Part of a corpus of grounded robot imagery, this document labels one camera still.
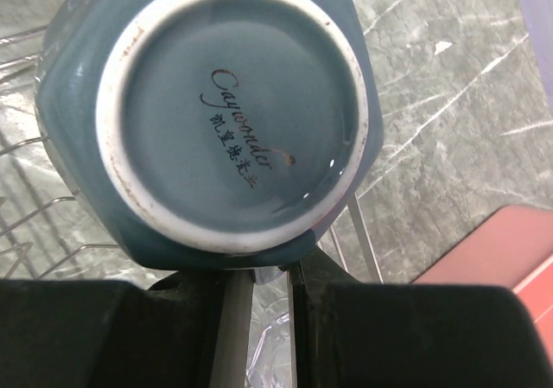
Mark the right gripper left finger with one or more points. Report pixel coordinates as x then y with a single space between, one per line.
111 333

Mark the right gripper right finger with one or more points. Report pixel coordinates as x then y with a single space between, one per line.
352 334

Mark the wire dish rack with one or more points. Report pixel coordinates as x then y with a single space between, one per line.
46 235

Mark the green mug cream inside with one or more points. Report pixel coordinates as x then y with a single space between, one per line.
209 134

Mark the clear glass cup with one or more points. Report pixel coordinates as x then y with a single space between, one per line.
269 361

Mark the pink compartment tray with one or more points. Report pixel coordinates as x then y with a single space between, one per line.
512 249

